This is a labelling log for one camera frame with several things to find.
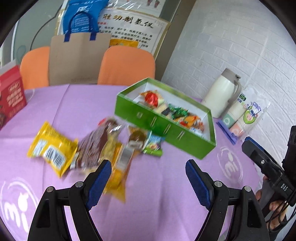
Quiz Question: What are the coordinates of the brown clear small packet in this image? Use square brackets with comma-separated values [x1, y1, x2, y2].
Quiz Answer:
[191, 120, 205, 133]

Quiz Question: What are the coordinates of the brown clear snack bag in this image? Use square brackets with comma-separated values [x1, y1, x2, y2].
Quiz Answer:
[70, 117, 125, 170]

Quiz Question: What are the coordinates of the pink cracker packet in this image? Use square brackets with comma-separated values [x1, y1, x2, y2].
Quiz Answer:
[154, 103, 171, 116]

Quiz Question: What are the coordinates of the orange clear snack bag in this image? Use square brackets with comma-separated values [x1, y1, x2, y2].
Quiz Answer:
[103, 142, 134, 203]

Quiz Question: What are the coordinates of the red snack packet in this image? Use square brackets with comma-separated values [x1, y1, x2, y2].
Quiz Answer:
[140, 90, 165, 108]

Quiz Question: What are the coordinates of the orange vegetable snack packet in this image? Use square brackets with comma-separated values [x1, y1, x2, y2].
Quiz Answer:
[174, 115, 201, 128]

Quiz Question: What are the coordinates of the green pea snack packet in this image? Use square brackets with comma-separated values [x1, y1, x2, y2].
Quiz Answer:
[169, 104, 188, 120]

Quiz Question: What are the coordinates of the person's right hand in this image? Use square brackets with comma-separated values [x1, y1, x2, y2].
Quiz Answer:
[255, 174, 287, 231]

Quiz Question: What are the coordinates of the paper cups pack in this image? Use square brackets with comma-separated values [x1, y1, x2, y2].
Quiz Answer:
[217, 86, 270, 145]

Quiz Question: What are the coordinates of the white thermos jug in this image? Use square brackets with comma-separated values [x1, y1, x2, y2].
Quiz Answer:
[202, 68, 242, 118]

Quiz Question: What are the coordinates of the yellow snack bag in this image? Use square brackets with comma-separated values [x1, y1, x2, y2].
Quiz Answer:
[27, 121, 78, 178]

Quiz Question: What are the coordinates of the purple tablecloth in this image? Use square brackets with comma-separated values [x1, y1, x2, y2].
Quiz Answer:
[0, 83, 262, 241]

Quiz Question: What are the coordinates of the green plum snack packet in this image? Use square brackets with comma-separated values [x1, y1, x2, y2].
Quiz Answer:
[142, 131, 165, 157]

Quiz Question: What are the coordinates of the small red candy packet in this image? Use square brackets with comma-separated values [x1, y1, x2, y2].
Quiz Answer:
[98, 118, 109, 126]

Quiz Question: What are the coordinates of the green open box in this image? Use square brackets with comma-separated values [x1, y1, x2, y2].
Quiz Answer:
[115, 78, 216, 160]

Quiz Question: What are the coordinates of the brown pickle snack packet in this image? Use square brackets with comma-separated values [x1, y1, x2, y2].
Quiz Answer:
[127, 126, 148, 151]

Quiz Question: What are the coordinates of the red cracker box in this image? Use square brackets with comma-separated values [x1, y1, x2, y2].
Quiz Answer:
[1, 65, 27, 129]

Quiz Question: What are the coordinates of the left orange chair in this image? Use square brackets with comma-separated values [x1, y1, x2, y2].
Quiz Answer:
[20, 46, 50, 89]

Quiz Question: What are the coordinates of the orange chair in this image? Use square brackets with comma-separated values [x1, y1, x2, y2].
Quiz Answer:
[97, 45, 156, 86]
[20, 46, 50, 89]

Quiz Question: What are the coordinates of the right orange chair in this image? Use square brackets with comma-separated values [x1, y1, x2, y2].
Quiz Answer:
[97, 45, 156, 86]

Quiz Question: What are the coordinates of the brown cardboard sheet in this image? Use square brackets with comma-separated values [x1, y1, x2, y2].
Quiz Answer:
[48, 33, 111, 86]

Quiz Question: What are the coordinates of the white text poster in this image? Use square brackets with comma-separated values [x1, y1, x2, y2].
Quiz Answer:
[98, 8, 170, 58]

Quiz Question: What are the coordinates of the blue tote bag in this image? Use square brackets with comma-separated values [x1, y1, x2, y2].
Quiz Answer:
[63, 0, 108, 35]

